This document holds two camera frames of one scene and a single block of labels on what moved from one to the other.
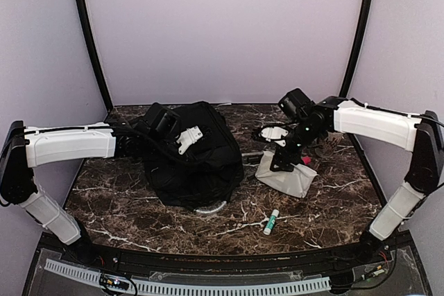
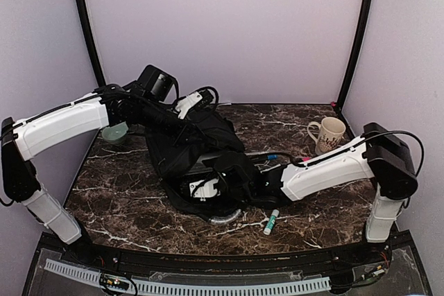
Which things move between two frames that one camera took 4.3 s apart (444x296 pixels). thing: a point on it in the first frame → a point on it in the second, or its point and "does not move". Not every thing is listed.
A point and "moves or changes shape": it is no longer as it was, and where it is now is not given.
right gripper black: (279, 159) → (210, 180)
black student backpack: (204, 165) moves or changes shape
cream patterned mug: (326, 146) does not move
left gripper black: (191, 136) → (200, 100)
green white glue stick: (271, 222) does not move
